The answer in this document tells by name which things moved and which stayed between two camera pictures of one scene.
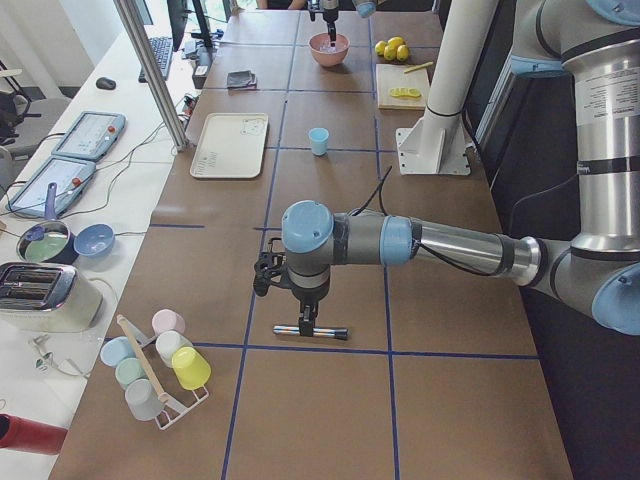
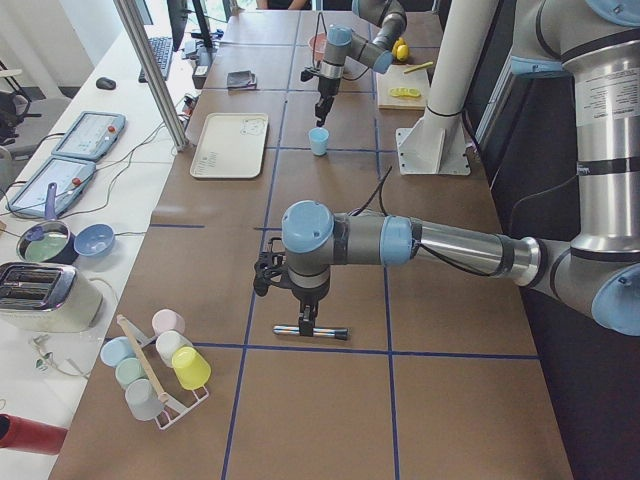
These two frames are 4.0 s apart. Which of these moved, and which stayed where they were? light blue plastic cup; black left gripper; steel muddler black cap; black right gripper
Moved: black right gripper
Stayed: light blue plastic cup; steel muddler black cap; black left gripper
